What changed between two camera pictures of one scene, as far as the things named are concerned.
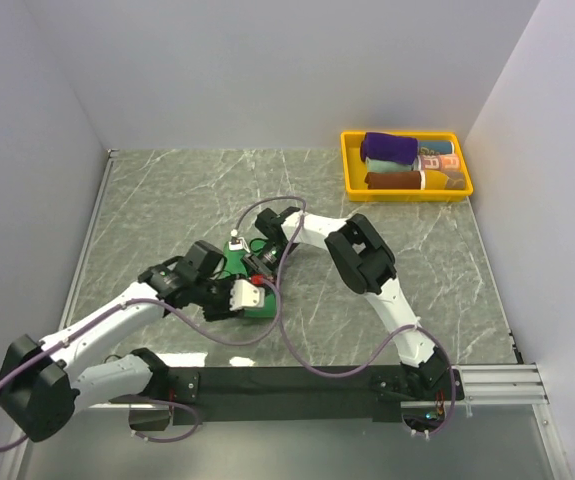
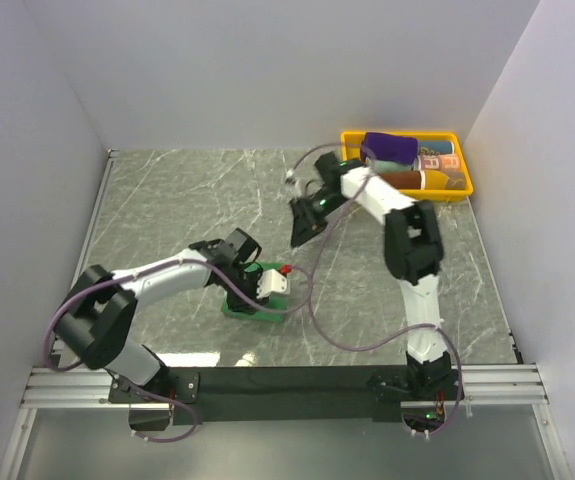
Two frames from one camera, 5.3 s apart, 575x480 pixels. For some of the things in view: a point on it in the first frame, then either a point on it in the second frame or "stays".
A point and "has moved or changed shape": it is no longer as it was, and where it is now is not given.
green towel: (256, 245) has moved or changed shape
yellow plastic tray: (354, 171) stays
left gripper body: (214, 295) to (248, 283)
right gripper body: (269, 259) to (324, 202)
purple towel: (390, 148) stays
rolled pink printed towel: (442, 162) stays
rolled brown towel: (393, 180) stays
